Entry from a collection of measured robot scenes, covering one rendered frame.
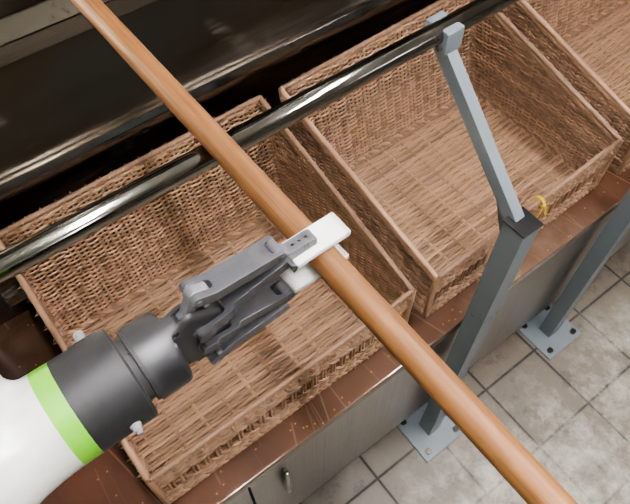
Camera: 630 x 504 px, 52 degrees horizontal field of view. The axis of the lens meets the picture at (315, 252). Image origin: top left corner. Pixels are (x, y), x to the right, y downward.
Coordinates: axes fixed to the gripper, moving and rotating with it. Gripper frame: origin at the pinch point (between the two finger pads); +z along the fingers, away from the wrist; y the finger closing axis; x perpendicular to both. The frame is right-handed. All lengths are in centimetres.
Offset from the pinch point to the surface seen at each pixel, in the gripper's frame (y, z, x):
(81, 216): 1.7, -16.3, -19.7
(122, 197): 1.8, -11.6, -19.4
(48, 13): 3, -4, -56
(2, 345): 61, -37, -51
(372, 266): 51, 27, -17
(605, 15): 60, 137, -43
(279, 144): 42, 27, -46
